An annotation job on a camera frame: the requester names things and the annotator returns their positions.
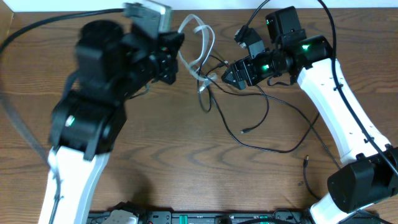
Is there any white usb cable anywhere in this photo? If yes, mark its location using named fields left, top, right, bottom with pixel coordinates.
left=177, top=14, right=218, bottom=93

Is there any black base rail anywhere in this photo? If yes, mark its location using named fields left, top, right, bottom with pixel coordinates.
left=86, top=210, right=382, bottom=224

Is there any black usb cable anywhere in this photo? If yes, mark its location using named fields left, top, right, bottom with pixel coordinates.
left=195, top=54, right=320, bottom=154

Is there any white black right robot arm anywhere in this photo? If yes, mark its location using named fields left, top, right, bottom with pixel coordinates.
left=222, top=7, right=397, bottom=223

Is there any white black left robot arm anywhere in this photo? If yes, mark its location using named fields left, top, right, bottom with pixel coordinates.
left=39, top=20, right=185, bottom=223

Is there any thin black cable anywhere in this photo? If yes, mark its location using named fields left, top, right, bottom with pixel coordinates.
left=197, top=65, right=343, bottom=200

